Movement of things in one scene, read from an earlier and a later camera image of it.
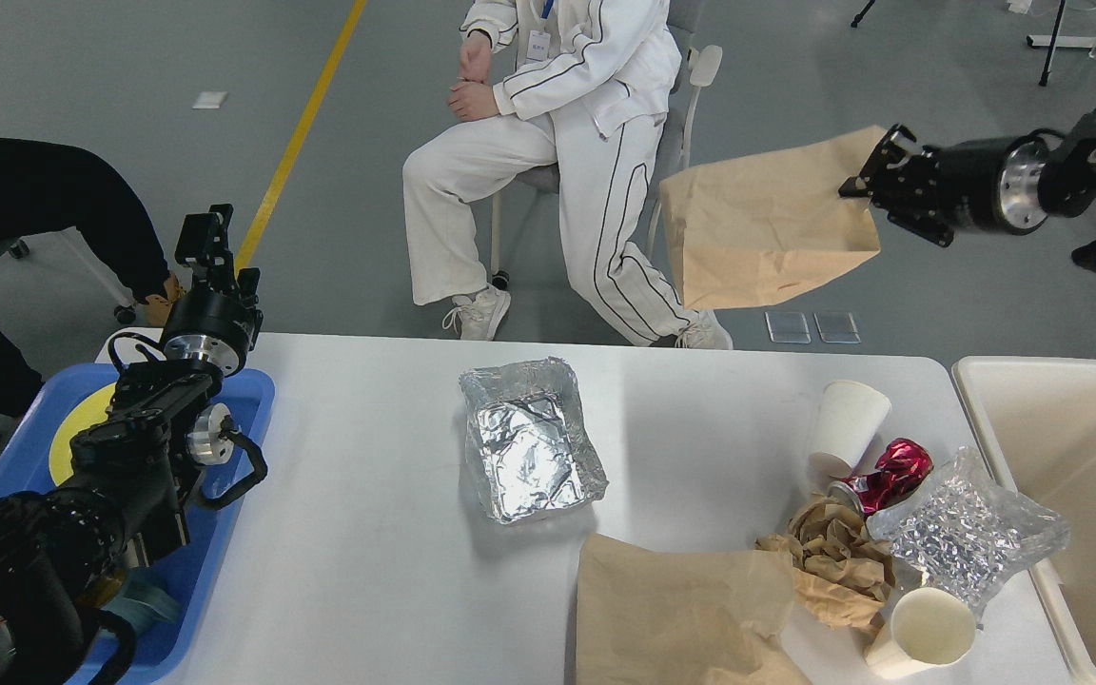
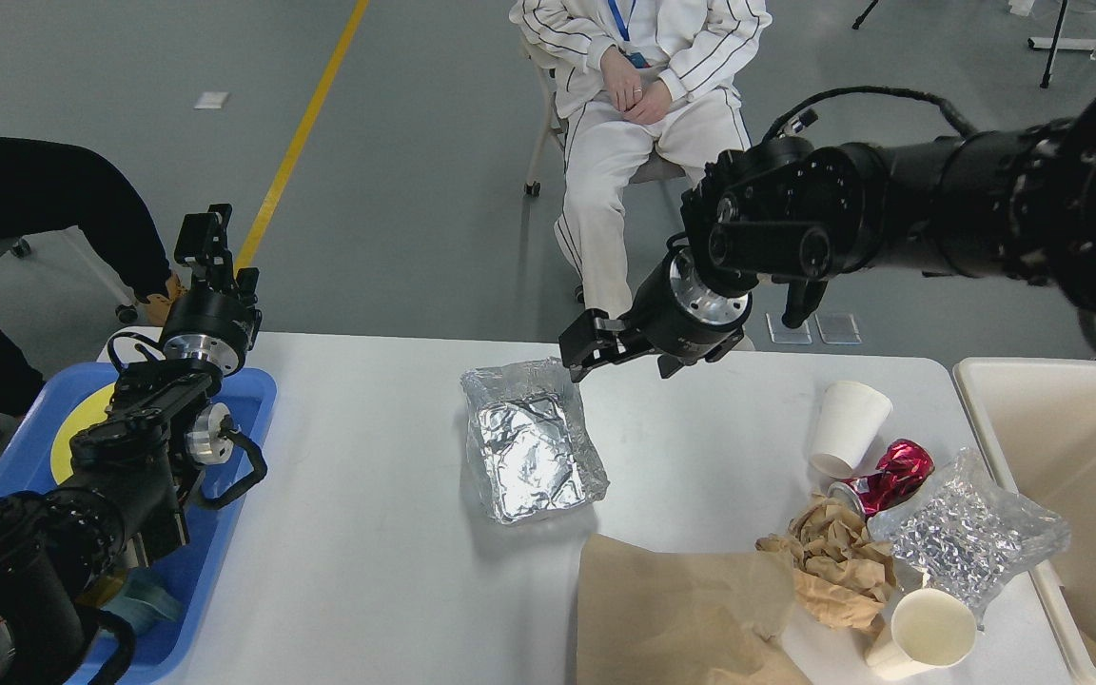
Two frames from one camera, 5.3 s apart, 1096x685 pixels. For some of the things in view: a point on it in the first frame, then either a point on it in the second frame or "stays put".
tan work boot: x=156 y=312 stays put
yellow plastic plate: x=90 y=413 stays put
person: x=586 y=85 → x=633 y=76
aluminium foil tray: x=533 y=445 stays put
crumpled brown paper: x=841 y=575 stays put
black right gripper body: x=993 y=182 → x=677 y=313
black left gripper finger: x=248 y=281 stays put
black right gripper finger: x=917 y=219 → x=711 y=352
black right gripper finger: x=897 y=168 → x=597 y=340
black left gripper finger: x=203 y=244 stays put
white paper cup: x=851 y=414 stays put
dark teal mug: x=146 y=600 stays put
